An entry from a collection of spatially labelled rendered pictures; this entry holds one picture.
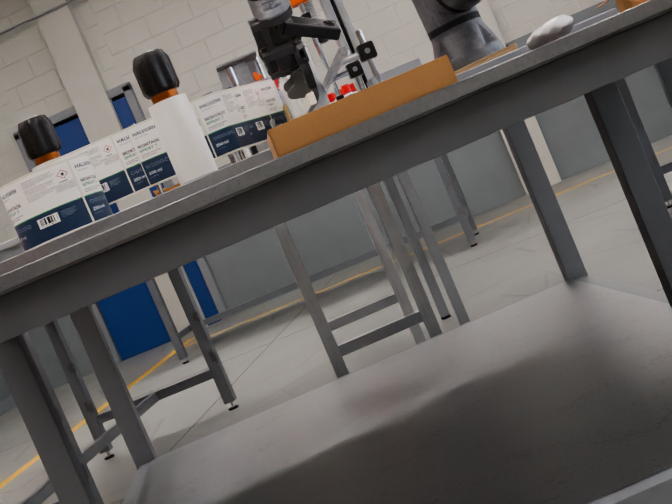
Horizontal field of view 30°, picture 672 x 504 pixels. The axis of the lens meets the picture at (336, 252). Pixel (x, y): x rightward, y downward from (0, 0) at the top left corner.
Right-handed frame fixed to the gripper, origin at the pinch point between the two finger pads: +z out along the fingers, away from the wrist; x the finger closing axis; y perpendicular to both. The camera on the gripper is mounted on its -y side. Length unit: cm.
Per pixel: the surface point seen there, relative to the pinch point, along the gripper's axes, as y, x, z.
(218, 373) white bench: 66, -223, 216
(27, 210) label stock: 63, -11, 4
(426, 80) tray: -9, 75, -33
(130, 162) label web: 43, -41, 17
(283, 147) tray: 12, 75, -33
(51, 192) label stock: 57, -11, 2
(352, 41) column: -14.7, -35.7, 8.4
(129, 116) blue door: 94, -760, 326
